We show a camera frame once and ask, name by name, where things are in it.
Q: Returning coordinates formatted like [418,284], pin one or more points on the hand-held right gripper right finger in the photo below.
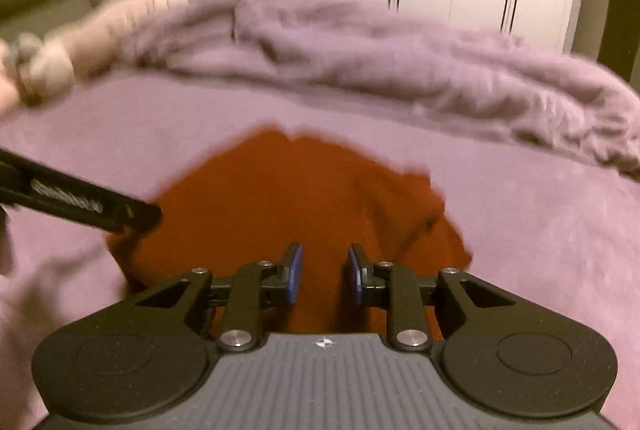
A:
[356,276]

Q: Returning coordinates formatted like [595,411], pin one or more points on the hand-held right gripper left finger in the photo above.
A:
[295,274]

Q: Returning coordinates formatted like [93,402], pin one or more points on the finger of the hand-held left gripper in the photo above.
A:
[65,196]

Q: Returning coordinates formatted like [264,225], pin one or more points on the brown knit sweater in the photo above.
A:
[300,190]

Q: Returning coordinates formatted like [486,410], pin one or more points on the beige stuffed toy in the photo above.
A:
[55,52]

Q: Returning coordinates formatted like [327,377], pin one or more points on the purple bed sheet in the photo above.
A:
[525,220]

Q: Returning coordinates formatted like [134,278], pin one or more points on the crumpled purple blanket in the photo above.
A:
[375,60]

